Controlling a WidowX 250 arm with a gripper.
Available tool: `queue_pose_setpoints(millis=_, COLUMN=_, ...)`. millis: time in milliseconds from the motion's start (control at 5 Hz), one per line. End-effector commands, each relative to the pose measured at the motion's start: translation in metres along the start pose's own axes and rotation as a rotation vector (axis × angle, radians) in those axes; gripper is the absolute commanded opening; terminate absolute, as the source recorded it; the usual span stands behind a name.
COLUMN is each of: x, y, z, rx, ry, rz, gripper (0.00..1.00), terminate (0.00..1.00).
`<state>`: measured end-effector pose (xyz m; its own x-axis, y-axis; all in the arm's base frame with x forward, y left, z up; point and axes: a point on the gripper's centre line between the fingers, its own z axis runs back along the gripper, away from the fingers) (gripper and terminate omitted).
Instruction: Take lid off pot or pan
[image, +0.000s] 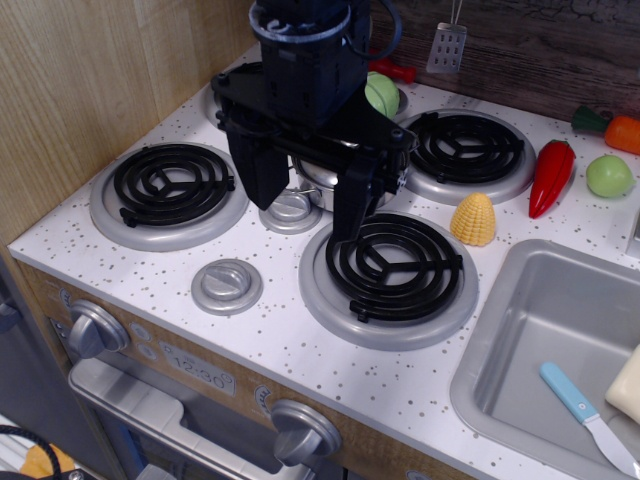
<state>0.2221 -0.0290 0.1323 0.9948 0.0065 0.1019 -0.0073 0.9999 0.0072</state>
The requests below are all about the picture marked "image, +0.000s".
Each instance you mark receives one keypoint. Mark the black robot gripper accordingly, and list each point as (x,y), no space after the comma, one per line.
(316,109)

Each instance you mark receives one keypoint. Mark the small steel pot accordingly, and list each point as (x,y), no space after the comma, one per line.
(316,183)

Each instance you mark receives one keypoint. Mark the silver round knob upper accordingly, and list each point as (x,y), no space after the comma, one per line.
(291,213)

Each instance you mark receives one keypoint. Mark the silver round knob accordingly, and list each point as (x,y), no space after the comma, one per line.
(226,287)
(291,213)

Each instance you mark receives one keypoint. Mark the green toy cabbage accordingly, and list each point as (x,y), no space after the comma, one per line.
(382,94)

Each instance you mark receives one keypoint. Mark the silver round knob lower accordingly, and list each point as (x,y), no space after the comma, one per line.
(226,287)

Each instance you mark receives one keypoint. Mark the red toy ketchup bottle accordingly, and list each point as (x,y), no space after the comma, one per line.
(384,65)

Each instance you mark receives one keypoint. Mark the front right black burner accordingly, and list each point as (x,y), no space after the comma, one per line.
(404,283)

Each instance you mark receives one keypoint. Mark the front left black burner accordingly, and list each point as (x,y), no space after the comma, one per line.
(168,197)

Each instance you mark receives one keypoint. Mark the back right black burner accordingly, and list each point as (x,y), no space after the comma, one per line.
(460,152)

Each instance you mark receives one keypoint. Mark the yellow toy corn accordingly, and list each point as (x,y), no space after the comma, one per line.
(474,222)

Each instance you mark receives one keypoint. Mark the hanging metal spatula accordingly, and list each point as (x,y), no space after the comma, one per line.
(448,44)

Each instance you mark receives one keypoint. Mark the oven clock display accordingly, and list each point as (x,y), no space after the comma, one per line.
(199,369)

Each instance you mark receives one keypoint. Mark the grey toy sink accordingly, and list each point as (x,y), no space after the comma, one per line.
(550,303)

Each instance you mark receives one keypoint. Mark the red toy chili pepper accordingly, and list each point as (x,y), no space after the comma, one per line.
(554,167)

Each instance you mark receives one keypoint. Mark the right silver oven dial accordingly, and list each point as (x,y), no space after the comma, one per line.
(303,434)

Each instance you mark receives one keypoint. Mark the silver oven dial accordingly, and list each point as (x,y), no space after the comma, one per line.
(303,434)
(95,331)

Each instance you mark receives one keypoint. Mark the left silver oven dial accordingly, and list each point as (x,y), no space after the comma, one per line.
(95,331)

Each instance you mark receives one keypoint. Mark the green toy apple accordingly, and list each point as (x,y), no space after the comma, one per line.
(609,176)

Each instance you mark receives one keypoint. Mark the orange toy carrot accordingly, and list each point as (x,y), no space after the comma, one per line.
(620,132)

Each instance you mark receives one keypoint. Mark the cream toy butter block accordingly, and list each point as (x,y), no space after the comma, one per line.
(623,393)

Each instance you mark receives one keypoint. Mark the yellow object bottom left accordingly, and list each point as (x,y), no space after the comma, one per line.
(38,465)

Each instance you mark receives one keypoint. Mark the silver oven door handle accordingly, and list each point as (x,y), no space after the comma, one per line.
(157,415)

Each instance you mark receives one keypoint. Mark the blue handled toy knife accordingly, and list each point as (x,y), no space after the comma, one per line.
(588,416)

